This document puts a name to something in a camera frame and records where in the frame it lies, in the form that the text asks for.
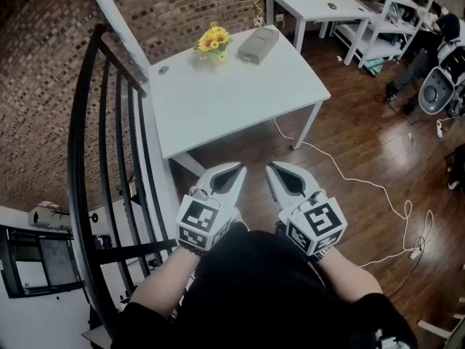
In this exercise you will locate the small white side table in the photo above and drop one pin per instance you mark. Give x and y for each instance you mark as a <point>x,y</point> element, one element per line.
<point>316,7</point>

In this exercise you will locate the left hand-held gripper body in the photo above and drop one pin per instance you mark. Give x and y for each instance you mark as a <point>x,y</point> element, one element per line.
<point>198,216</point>

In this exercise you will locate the grey box device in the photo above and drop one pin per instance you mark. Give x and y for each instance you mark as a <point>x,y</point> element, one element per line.
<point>258,44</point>

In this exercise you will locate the silver wristwatch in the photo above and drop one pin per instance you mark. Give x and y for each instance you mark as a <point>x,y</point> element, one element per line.
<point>322,254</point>

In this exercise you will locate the green box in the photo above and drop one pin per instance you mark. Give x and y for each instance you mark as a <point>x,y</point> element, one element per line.
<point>374,68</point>

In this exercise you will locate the potted yellow sunflowers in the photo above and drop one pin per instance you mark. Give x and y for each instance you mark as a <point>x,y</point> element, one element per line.
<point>213,42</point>

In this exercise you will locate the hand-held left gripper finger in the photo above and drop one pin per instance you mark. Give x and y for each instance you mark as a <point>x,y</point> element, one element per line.
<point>236,189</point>
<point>209,176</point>

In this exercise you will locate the white shelf unit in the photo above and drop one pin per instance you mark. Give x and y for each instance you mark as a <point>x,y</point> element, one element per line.
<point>378,46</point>

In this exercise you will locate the light wooden chair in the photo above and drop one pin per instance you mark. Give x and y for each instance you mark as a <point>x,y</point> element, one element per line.
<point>436,327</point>

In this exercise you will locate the gray and white chair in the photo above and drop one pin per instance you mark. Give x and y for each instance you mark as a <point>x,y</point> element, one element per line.
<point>434,89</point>

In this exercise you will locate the person's right forearm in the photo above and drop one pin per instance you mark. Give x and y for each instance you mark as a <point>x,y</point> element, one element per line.
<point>348,278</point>

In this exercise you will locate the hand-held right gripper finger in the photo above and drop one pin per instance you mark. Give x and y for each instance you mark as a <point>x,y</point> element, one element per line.
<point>279,193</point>
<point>307,180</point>

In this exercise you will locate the black metal railing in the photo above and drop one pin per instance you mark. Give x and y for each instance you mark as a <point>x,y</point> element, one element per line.
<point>74,165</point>

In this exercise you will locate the white power strip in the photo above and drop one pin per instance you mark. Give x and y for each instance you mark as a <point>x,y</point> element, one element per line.
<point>439,128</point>
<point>416,253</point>

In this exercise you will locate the white wall outlet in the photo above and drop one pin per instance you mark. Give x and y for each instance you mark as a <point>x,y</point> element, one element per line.
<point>279,17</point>

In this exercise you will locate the large white table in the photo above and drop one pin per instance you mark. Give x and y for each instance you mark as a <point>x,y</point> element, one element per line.
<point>232,100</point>

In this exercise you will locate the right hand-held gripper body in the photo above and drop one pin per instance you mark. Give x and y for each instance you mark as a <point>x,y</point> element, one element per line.
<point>319,224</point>

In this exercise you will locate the person's left forearm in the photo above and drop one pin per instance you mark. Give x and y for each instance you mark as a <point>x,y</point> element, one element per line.
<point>160,282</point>

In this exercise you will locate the person's black shirt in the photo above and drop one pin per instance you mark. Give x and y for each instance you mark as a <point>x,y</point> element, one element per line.
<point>254,296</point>

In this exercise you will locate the white pillar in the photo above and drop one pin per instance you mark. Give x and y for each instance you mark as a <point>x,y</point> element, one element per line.
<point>120,24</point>

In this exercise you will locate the black framed screen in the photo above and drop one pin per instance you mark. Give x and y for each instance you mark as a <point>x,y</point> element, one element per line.
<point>36,260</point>

